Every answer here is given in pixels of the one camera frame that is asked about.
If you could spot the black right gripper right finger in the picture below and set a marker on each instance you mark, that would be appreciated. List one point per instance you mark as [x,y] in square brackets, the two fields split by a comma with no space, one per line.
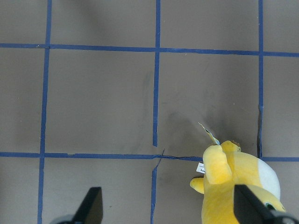
[248,209]

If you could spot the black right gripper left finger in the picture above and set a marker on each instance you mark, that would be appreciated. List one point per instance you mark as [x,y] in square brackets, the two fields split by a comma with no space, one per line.
[90,210]

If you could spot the yellow plush toy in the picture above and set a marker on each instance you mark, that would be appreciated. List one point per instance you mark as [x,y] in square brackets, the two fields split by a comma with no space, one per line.
[224,166]

